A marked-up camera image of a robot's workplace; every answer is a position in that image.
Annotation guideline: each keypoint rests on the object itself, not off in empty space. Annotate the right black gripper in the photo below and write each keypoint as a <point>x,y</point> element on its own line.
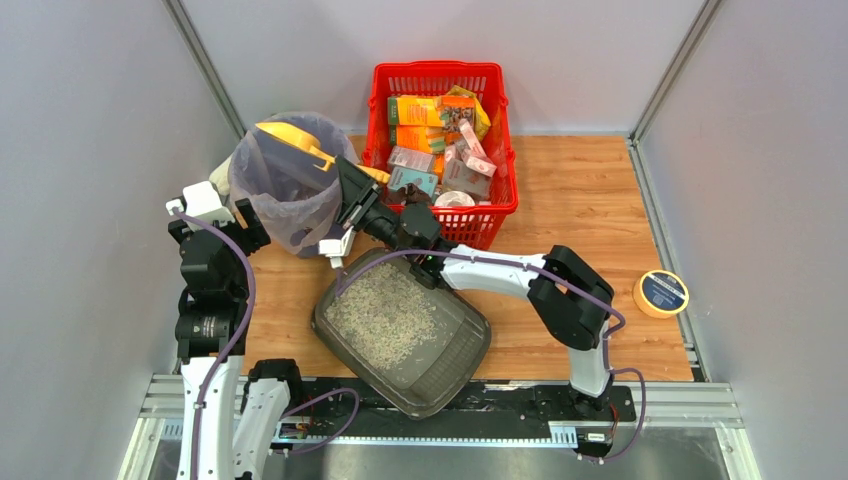
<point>361,206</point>

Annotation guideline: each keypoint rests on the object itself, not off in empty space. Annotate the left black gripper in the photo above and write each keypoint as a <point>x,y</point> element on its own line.
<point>249,225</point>

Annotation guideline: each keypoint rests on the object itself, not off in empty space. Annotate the yellow litter scoop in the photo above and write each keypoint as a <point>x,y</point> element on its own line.
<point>301,140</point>

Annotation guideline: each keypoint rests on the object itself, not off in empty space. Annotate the grey litter box tray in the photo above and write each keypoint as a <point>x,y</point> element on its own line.
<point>416,347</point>

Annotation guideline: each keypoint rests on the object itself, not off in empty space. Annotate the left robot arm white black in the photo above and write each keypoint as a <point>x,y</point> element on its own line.
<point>228,425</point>

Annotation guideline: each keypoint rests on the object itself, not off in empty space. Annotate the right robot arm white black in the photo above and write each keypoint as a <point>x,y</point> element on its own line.
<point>571,299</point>

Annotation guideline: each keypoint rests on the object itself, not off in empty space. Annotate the teal sponge box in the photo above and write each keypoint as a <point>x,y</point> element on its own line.
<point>402,176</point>

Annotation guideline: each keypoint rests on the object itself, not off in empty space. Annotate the grey pink box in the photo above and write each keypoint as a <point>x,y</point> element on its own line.
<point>410,159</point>

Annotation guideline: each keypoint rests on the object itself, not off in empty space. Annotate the orange box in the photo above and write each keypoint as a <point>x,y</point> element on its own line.
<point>410,110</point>
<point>430,140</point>

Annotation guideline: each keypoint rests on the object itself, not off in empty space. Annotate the orange box top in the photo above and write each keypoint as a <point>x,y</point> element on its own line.
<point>410,110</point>

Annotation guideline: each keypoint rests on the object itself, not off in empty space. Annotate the dark brown cloth in basket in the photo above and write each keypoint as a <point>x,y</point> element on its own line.
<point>407,195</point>

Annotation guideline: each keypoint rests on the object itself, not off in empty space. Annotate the purple trash bin with bag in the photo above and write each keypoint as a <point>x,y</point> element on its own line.
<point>296,200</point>

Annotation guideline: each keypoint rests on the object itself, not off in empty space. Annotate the white tape roll in basket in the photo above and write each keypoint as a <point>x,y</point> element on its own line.
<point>454,199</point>

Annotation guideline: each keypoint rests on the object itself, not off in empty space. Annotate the yellow snack bag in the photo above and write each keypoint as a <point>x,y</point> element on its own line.
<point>481,119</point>

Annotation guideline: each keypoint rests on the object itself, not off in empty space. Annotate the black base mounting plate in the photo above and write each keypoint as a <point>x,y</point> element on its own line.
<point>347,410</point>

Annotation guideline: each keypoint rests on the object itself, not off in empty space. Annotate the yellow tape roll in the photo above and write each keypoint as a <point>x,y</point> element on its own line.
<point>661,294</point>

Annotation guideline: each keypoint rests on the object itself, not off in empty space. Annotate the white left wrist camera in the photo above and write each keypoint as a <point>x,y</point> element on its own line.
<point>202,202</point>

